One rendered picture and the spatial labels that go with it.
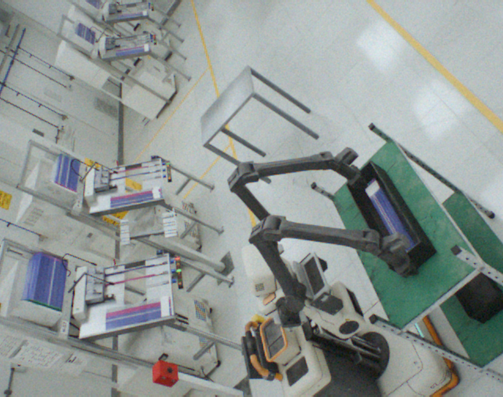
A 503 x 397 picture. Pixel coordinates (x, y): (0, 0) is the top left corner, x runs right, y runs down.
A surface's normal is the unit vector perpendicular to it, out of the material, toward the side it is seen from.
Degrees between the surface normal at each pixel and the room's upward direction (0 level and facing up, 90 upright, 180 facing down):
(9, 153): 90
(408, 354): 0
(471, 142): 0
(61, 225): 90
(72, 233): 90
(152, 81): 90
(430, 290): 0
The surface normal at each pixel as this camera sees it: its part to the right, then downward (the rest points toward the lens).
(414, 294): -0.75, -0.42
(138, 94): 0.18, 0.60
